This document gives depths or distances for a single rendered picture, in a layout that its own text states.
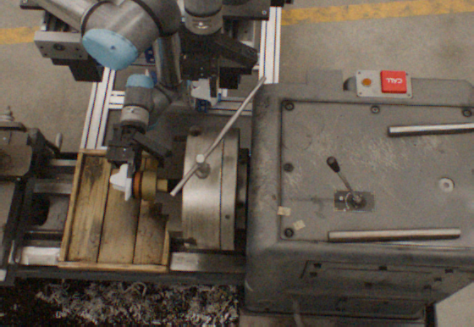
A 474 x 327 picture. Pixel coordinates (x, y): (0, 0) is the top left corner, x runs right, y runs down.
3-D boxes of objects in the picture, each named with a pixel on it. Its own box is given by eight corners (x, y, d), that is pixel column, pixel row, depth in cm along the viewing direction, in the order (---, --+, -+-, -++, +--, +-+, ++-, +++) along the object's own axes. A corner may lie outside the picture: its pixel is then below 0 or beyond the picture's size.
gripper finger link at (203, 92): (192, 103, 131) (190, 72, 124) (218, 104, 131) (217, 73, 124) (191, 113, 129) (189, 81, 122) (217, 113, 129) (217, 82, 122)
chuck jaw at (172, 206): (199, 192, 144) (195, 235, 138) (201, 202, 148) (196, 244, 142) (156, 191, 144) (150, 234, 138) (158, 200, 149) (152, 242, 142)
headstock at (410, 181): (443, 144, 177) (494, 75, 142) (464, 302, 156) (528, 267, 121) (250, 137, 178) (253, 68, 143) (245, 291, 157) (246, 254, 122)
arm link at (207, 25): (223, -3, 115) (220, 20, 109) (223, 17, 118) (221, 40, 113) (185, -4, 115) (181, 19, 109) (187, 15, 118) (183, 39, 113)
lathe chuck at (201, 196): (228, 149, 168) (224, 108, 138) (223, 257, 158) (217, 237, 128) (198, 148, 168) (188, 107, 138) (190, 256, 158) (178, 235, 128)
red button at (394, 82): (403, 74, 143) (405, 70, 141) (405, 95, 140) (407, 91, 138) (379, 74, 143) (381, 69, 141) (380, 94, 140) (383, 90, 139)
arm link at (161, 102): (172, 113, 175) (168, 94, 165) (147, 138, 171) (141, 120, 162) (153, 99, 177) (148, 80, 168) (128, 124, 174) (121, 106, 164)
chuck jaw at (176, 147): (201, 171, 149) (201, 130, 144) (200, 180, 144) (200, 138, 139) (159, 169, 149) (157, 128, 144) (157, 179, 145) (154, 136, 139)
